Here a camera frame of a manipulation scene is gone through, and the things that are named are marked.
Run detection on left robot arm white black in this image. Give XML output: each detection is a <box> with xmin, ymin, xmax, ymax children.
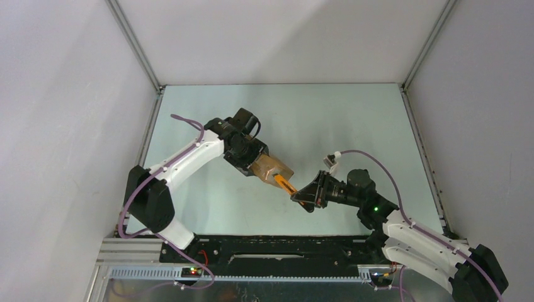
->
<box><xmin>119</xmin><ymin>109</ymin><xmax>269</xmax><ymax>262</ymax></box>

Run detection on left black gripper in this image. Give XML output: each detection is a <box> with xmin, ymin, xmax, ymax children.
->
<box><xmin>224</xmin><ymin>135</ymin><xmax>270</xmax><ymax>176</ymax></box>

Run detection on right controller board with leds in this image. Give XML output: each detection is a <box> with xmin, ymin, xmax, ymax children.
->
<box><xmin>369</xmin><ymin>272</ymin><xmax>395</xmax><ymax>288</ymax></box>

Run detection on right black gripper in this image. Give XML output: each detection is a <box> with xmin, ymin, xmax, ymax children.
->
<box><xmin>291</xmin><ymin>171</ymin><xmax>363</xmax><ymax>208</ymax></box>

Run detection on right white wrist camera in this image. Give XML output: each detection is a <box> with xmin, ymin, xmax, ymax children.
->
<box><xmin>323</xmin><ymin>151</ymin><xmax>342</xmax><ymax>176</ymax></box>

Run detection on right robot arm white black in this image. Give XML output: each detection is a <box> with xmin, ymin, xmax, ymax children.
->
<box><xmin>291</xmin><ymin>169</ymin><xmax>509</xmax><ymax>301</ymax></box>

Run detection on left aluminium frame post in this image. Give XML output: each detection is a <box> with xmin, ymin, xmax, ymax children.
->
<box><xmin>105</xmin><ymin>0</ymin><xmax>164</xmax><ymax>94</ymax></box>

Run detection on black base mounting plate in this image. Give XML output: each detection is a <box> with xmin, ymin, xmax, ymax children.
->
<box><xmin>185</xmin><ymin>235</ymin><xmax>401</xmax><ymax>277</ymax></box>

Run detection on grey slotted cable duct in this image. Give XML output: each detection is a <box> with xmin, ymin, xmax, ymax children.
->
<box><xmin>108</xmin><ymin>266</ymin><xmax>371</xmax><ymax>282</ymax></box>

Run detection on right aluminium frame post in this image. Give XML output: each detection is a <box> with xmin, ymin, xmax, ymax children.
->
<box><xmin>401</xmin><ymin>0</ymin><xmax>458</xmax><ymax>91</ymax></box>

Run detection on controller board with leds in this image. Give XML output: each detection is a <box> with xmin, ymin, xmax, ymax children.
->
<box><xmin>369</xmin><ymin>272</ymin><xmax>395</xmax><ymax>288</ymax></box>
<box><xmin>180</xmin><ymin>267</ymin><xmax>203</xmax><ymax>278</ymax></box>

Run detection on brown cardboard express box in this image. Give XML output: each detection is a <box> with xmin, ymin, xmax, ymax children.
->
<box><xmin>250</xmin><ymin>154</ymin><xmax>294</xmax><ymax>189</ymax></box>

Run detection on left controller board with leds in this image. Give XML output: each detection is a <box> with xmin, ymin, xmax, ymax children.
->
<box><xmin>180</xmin><ymin>267</ymin><xmax>203</xmax><ymax>278</ymax></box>

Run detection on aluminium frame post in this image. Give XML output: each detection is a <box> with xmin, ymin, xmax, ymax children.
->
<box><xmin>105</xmin><ymin>0</ymin><xmax>164</xmax><ymax>94</ymax></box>
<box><xmin>401</xmin><ymin>0</ymin><xmax>458</xmax><ymax>91</ymax></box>

